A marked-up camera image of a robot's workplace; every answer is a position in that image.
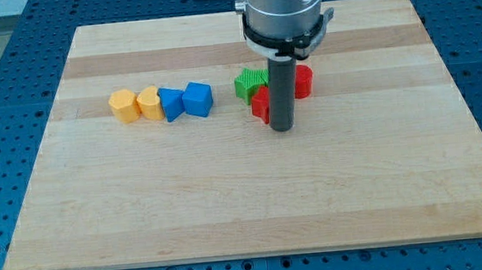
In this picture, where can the red star block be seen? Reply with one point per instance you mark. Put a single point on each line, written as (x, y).
(260, 104)

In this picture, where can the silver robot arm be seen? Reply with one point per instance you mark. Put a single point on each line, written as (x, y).
(279, 19)

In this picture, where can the green star block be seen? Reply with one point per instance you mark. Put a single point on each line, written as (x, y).
(248, 82)

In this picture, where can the blue cube block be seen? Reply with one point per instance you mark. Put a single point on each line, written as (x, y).
(198, 99)

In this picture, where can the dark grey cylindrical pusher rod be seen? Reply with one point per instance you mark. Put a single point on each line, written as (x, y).
(281, 75)

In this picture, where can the blue triangle block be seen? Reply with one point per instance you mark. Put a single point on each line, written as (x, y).
(171, 102)

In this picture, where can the red cylinder block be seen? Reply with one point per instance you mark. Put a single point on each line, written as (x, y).
(304, 80)

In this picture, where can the yellow heart block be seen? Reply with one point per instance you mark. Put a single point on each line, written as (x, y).
(150, 104)

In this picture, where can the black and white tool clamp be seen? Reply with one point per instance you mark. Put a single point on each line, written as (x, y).
(299, 47)

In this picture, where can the yellow hexagon block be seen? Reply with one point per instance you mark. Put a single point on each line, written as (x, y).
(123, 104)

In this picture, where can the wooden board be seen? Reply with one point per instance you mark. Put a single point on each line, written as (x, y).
(384, 152)

